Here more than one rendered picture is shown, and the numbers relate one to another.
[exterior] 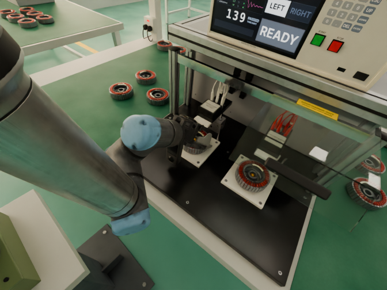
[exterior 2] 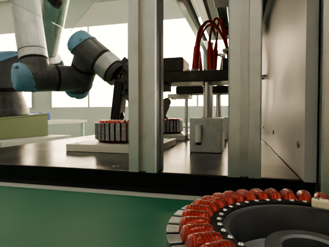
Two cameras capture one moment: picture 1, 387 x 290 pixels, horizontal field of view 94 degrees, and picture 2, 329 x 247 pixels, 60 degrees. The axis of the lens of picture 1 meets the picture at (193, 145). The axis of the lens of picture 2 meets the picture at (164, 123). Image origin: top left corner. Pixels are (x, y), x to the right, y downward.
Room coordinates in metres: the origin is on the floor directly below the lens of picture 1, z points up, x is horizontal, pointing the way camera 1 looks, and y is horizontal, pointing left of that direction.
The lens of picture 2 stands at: (0.26, -0.72, 0.83)
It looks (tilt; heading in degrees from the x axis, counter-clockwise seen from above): 2 degrees down; 74
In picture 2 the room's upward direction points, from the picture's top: straight up
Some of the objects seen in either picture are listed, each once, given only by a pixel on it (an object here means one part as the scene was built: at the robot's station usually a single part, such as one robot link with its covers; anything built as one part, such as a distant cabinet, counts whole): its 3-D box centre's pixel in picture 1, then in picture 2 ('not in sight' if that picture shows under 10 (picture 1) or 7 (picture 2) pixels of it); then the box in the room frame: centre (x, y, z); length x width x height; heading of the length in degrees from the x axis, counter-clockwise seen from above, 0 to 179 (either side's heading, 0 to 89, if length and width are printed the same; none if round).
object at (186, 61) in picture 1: (254, 90); (193, 20); (0.48, -0.16, 1.03); 0.62 x 0.01 x 0.03; 59
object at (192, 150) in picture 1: (194, 140); (162, 125); (0.46, 0.00, 0.80); 0.11 x 0.11 x 0.04
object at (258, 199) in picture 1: (250, 179); (127, 144); (0.34, -0.21, 0.78); 0.15 x 0.15 x 0.01; 59
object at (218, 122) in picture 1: (214, 121); (218, 127); (0.58, -0.08, 0.80); 0.07 x 0.05 x 0.06; 59
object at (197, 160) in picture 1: (194, 144); (162, 135); (0.46, 0.00, 0.78); 0.15 x 0.15 x 0.01; 59
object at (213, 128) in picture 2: not in sight; (207, 133); (0.46, -0.28, 0.80); 0.07 x 0.05 x 0.06; 59
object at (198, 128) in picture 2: not in sight; (198, 135); (0.43, -0.32, 0.80); 0.01 x 0.01 x 0.03; 59
